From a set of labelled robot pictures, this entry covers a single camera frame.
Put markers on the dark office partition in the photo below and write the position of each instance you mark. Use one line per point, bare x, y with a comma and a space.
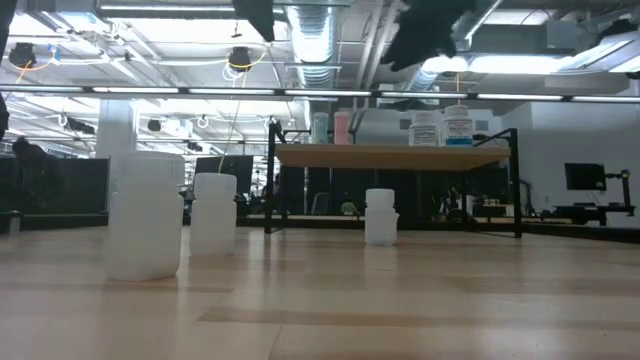
85, 185

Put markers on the black desk monitor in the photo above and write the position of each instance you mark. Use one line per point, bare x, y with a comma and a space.
225, 167

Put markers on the translucent white plastic bottle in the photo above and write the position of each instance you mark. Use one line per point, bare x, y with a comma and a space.
145, 225
381, 217
215, 220

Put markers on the person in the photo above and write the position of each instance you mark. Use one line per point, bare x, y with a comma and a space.
37, 172

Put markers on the black dome ceiling camera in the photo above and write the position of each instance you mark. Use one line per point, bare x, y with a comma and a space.
22, 54
240, 57

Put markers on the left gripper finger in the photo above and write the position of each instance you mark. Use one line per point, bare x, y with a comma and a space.
257, 17

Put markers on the white building pillar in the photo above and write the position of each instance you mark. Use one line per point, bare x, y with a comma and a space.
116, 130

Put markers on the black monitor on arm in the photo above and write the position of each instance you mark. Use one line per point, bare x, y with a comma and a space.
585, 176

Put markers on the blue pill vial white cap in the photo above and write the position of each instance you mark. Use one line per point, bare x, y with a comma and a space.
320, 128

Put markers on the overhead LED light bar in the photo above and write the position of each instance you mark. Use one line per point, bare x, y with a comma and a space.
325, 93

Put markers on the white blue-label supplement bottle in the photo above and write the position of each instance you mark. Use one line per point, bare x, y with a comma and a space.
457, 126
423, 130

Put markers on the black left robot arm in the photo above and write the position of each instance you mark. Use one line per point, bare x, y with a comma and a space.
5, 25

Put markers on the wooden shelf black metal frame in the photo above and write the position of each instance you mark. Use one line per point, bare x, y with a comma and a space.
390, 156

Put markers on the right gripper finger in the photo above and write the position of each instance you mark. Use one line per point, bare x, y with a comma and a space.
415, 47

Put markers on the silver round air duct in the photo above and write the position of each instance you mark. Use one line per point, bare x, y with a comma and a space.
312, 45

